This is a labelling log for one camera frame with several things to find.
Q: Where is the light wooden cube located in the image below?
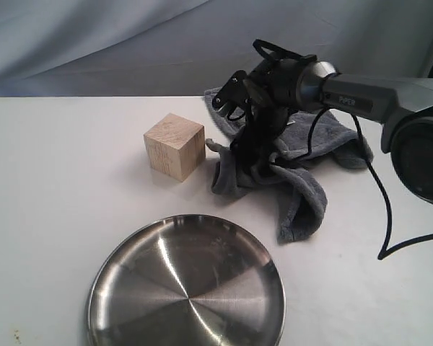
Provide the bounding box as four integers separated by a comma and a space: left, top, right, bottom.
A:
144, 113, 206, 182

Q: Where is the round stainless steel plate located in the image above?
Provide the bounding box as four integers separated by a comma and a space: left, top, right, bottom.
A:
86, 214, 286, 345

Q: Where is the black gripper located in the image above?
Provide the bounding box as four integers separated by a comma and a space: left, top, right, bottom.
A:
230, 39, 317, 179

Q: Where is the grey fluffy towel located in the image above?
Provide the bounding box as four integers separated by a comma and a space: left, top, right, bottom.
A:
203, 87, 375, 245

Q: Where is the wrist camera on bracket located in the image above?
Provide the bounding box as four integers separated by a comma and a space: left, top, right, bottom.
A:
211, 70, 249, 122

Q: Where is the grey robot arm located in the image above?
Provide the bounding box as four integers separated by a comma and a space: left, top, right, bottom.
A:
213, 40, 433, 204

